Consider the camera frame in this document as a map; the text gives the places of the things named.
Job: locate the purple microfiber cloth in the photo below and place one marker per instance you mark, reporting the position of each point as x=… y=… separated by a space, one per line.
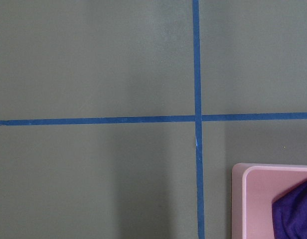
x=290 y=214

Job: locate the pink plastic box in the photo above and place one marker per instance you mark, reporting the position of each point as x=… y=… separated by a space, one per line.
x=254 y=188

